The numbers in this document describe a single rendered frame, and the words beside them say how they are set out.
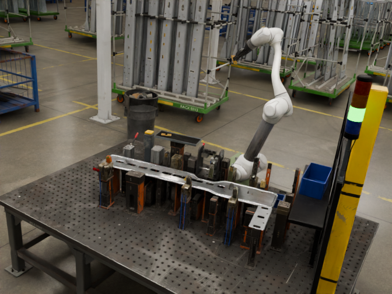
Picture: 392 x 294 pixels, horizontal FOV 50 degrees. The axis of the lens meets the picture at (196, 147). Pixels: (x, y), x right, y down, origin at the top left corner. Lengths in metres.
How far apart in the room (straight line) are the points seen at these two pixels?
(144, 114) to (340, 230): 4.01
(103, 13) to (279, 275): 4.87
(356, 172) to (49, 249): 2.85
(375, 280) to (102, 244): 2.49
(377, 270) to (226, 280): 2.01
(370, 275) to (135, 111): 3.58
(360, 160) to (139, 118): 4.16
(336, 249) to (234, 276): 0.67
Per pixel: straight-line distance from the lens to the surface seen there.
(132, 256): 2.86
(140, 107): 5.89
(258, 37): 3.38
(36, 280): 3.84
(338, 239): 2.49
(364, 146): 2.24
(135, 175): 3.10
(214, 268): 2.80
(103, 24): 6.66
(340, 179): 2.18
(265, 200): 3.00
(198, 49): 7.30
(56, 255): 4.06
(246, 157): 3.39
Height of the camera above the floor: 2.48
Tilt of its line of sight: 24 degrees down
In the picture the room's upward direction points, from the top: 5 degrees clockwise
